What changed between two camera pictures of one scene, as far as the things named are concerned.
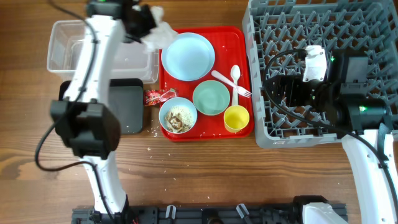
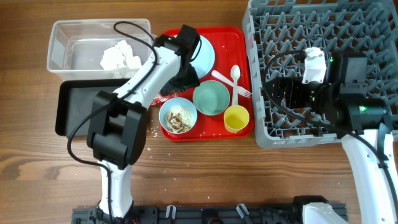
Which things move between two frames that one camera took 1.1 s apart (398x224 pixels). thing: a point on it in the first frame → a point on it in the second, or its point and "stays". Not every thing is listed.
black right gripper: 280,90 stays
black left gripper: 150,23 → 193,79
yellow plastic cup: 236,118 stays
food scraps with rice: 179,119 stays
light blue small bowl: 178,115 stays
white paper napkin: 161,36 → 120,56
